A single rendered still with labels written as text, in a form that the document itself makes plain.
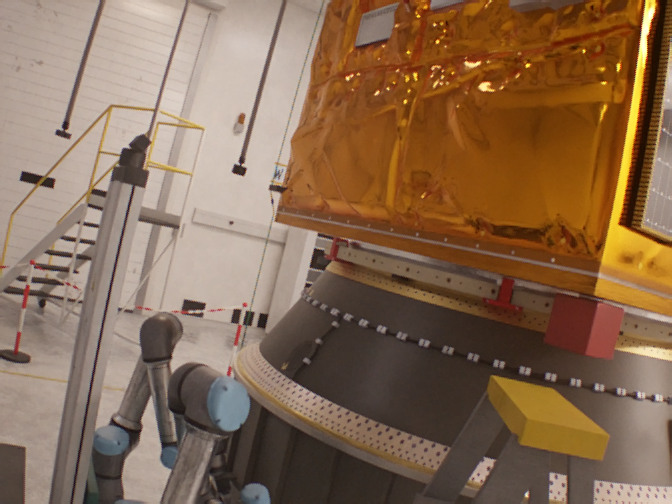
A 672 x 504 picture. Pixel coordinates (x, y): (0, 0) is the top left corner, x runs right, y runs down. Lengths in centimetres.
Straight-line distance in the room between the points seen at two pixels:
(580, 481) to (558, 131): 98
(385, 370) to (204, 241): 808
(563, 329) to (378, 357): 62
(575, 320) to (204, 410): 94
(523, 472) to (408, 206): 130
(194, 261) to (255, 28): 370
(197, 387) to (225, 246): 862
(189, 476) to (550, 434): 84
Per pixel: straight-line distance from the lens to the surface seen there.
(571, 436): 111
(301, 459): 212
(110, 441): 215
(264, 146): 1025
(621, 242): 171
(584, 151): 172
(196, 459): 155
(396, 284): 219
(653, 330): 217
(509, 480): 113
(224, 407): 149
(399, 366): 202
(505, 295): 199
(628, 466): 206
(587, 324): 170
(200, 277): 1004
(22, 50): 940
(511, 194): 186
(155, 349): 204
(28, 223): 934
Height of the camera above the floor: 172
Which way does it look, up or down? level
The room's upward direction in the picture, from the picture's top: 14 degrees clockwise
